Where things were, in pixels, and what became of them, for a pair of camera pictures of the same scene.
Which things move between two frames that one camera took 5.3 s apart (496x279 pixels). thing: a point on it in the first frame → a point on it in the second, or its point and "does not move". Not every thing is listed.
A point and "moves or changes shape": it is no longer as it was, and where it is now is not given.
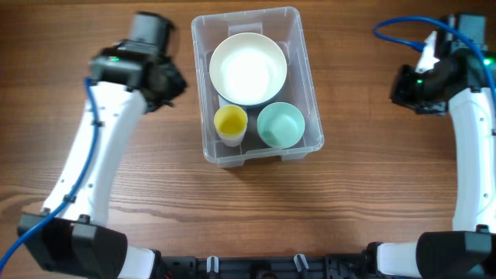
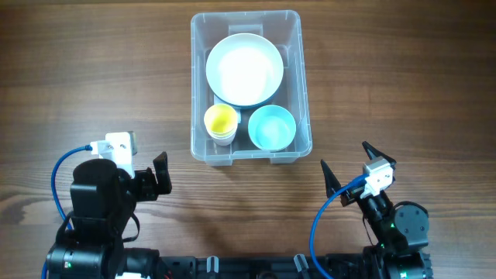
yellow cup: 230,121 moves or changes shape
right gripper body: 403,91 → 355,193
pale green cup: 231,139 → 220,136
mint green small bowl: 280,125 moves or changes shape
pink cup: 232,142 → 223,142
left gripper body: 175,84 → 144,185
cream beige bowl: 248,69 does not move
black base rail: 330,266 does not move
